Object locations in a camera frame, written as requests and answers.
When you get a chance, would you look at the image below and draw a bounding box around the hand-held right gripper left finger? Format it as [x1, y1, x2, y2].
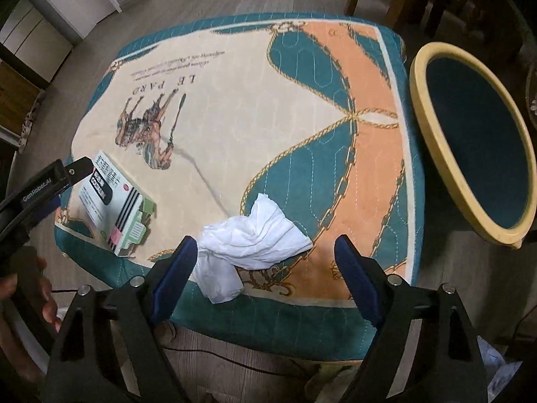
[44, 236, 199, 403]

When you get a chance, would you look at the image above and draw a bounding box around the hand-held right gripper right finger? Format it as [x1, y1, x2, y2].
[333, 235, 489, 403]

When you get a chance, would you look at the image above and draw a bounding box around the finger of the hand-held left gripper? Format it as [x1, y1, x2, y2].
[61, 155, 94, 186]

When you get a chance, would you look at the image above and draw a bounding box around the green and white carton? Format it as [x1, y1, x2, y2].
[77, 149, 157, 258]

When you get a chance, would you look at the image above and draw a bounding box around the white tissue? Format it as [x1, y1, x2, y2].
[191, 193, 314, 305]

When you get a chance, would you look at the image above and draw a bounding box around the blue bin with cream rim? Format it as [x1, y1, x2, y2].
[409, 42, 537, 250]

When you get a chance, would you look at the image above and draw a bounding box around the person's left hand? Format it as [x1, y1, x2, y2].
[0, 258, 64, 333]

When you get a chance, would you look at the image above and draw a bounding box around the teal patterned cushion table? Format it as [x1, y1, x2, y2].
[54, 14, 425, 364]

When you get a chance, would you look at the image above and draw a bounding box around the wooden chair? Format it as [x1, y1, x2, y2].
[344, 0, 527, 65]

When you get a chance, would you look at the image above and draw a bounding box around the black cable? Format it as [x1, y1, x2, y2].
[158, 322, 303, 380]

